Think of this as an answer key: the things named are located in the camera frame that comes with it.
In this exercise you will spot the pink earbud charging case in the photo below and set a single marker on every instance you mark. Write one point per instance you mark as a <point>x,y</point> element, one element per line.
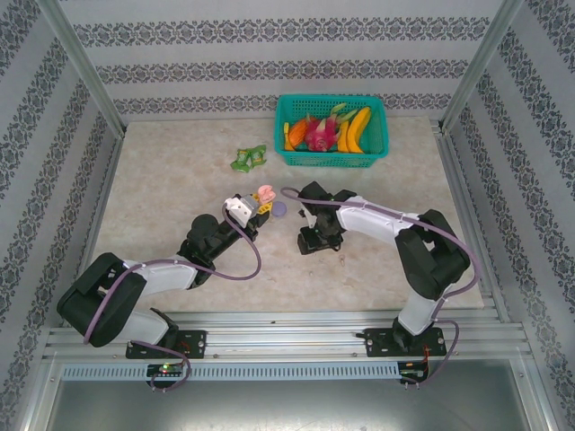
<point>267,192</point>

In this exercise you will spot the purple earbud charging case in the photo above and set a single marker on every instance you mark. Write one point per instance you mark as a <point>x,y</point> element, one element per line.
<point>281,210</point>

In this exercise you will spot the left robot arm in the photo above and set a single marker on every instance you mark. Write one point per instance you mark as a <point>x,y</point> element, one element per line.
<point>170,280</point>

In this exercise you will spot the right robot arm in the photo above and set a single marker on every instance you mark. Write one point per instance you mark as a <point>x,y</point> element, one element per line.
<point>373,222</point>

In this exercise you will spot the green snack packet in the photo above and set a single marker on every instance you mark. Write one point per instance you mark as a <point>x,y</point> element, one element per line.
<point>247,158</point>

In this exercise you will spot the teal plastic basket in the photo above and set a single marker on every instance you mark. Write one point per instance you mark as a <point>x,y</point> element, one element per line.
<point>330,159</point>

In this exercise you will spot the small yellow toy vegetable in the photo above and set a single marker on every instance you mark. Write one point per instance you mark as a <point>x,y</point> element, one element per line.
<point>285,132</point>

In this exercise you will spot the orange toy fruit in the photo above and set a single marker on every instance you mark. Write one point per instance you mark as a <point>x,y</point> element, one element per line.
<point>297,132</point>

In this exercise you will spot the pink dragon fruit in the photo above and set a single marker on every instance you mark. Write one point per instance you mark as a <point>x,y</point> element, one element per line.
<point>320,132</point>

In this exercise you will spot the yellow banana bunch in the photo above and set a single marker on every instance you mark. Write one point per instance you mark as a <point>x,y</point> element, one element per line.
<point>352,130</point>

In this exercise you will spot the left controller board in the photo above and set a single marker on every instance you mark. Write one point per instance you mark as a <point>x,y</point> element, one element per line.
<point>166,369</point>

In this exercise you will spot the controller board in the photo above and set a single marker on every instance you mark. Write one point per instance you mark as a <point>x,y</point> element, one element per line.
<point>166,369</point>
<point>413,372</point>

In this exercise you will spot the right controller board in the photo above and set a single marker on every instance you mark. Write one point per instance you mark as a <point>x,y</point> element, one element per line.
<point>413,372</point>

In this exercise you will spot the grey metal bottom panel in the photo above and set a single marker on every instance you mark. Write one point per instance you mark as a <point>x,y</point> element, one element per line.
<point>287,404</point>

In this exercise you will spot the aluminium mounting rail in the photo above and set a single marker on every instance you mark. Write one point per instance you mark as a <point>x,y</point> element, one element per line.
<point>287,341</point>

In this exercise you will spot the aluminium side rail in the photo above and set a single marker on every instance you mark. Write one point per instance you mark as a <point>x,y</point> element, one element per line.
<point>462,202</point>
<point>101,202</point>

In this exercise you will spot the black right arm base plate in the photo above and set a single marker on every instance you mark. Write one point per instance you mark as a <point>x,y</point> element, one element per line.
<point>377,343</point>

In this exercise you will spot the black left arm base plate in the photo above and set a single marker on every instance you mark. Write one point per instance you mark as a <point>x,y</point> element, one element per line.
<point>193,343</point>

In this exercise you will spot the aluminium frame post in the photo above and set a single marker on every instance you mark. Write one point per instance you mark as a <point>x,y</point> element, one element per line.
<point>85,67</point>
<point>479,67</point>

